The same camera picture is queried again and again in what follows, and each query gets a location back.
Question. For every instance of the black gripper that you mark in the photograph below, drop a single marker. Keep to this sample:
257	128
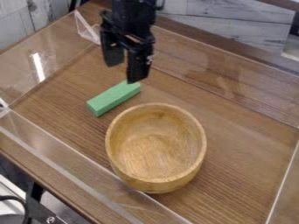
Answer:
128	20

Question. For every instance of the green rectangular block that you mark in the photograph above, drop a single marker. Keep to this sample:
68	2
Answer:
107	100

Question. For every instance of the brown wooden bowl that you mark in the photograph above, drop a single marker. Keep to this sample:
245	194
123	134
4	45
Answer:
156	145

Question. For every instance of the clear acrylic tray enclosure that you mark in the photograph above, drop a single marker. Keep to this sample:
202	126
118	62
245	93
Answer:
243	100

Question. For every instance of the black metal table bracket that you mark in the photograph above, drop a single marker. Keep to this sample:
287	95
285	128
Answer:
39	214

